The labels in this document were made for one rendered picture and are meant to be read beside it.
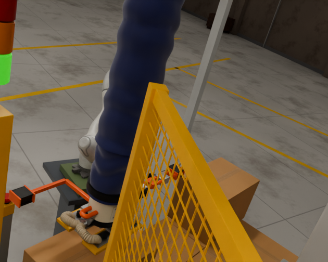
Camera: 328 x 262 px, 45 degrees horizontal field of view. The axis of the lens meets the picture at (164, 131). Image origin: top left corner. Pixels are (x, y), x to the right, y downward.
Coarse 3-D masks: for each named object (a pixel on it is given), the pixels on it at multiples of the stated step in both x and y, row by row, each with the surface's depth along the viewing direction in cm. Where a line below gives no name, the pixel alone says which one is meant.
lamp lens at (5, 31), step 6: (0, 24) 62; (6, 24) 63; (12, 24) 64; (0, 30) 63; (6, 30) 63; (12, 30) 64; (0, 36) 63; (6, 36) 64; (12, 36) 65; (0, 42) 64; (6, 42) 64; (12, 42) 66; (0, 48) 64; (6, 48) 65; (12, 48) 67; (0, 54) 65; (6, 54) 65
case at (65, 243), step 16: (48, 240) 204; (64, 240) 207; (80, 240) 210; (128, 240) 219; (32, 256) 192; (48, 256) 194; (64, 256) 197; (80, 256) 200; (96, 256) 202; (144, 256) 211
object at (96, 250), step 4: (136, 224) 204; (140, 224) 206; (140, 228) 205; (100, 232) 192; (104, 232) 189; (108, 232) 193; (132, 232) 200; (100, 236) 190; (104, 236) 188; (108, 236) 191; (104, 240) 188; (84, 244) 184; (88, 244) 183; (92, 244) 184; (96, 244) 184; (100, 244) 185; (104, 244) 186; (88, 248) 183; (92, 248) 182; (96, 248) 182; (100, 248) 183; (104, 248) 184; (92, 252) 181; (96, 252) 180; (100, 252) 183
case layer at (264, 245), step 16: (176, 224) 309; (160, 240) 287; (176, 240) 292; (192, 240) 297; (256, 240) 317; (272, 240) 323; (176, 256) 277; (192, 256) 281; (208, 256) 285; (272, 256) 304; (288, 256) 309
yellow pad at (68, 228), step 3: (75, 210) 203; (78, 210) 202; (75, 213) 200; (78, 213) 197; (75, 216) 198; (78, 216) 197; (57, 219) 193; (60, 219) 193; (75, 219) 196; (78, 219) 196; (60, 222) 192; (63, 222) 192; (63, 225) 191; (66, 225) 191; (66, 228) 190; (69, 228) 190; (72, 228) 191; (69, 231) 190
